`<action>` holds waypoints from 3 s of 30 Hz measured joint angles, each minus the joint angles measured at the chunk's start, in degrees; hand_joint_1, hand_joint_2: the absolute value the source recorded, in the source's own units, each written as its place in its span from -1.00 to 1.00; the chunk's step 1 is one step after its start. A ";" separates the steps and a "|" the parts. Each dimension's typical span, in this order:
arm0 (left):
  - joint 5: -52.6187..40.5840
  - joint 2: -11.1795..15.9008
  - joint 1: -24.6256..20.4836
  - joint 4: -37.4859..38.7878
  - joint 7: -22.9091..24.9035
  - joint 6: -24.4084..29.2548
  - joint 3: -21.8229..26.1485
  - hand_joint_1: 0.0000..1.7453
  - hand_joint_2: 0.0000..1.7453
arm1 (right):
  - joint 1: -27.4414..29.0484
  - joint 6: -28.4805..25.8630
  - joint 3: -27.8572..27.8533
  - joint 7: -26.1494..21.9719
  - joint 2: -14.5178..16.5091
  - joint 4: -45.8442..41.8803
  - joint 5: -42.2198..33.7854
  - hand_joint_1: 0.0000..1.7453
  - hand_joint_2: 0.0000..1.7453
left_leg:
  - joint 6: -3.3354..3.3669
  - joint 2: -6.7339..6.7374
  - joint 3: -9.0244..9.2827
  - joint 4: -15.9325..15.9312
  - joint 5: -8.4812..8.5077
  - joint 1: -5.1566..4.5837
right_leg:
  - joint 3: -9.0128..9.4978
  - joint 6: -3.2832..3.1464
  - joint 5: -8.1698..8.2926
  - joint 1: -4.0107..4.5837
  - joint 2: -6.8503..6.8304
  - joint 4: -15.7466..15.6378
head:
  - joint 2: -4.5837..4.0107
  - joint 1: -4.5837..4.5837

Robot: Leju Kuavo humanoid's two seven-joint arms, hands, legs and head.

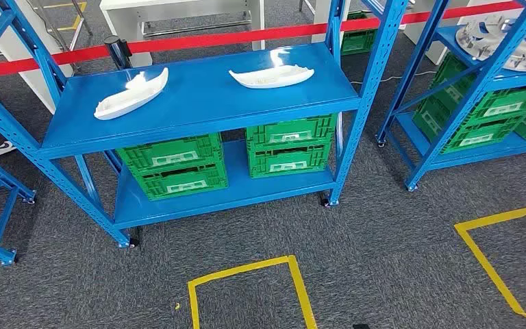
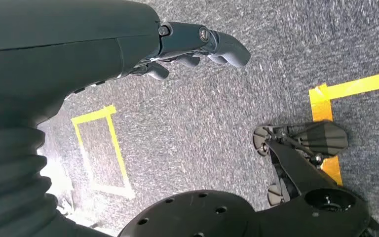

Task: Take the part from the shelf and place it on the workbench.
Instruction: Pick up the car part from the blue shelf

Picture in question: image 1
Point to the white cabinet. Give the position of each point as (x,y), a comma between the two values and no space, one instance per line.
(18,50)

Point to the white plastic shell part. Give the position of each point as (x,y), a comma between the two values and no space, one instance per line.
(127,97)
(267,78)

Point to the blue metal shelf rack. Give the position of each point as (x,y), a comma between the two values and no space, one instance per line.
(199,100)
(471,93)
(0,181)

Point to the black stanchion post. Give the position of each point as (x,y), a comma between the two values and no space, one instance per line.
(115,52)

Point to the red barrier belt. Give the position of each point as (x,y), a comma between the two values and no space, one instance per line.
(199,42)

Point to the chrome metal frame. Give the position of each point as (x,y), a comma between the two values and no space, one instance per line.
(79,18)

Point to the silver metal impeller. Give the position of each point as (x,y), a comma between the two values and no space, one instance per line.
(481,38)

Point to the yellow floor tape square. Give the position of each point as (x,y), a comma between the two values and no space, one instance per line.
(78,20)

